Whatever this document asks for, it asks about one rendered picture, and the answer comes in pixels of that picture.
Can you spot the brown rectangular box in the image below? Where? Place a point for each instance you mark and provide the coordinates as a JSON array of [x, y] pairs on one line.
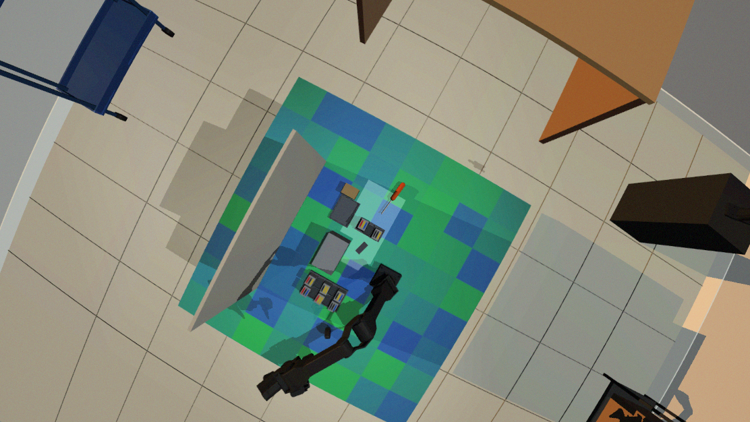
[[350, 191]]

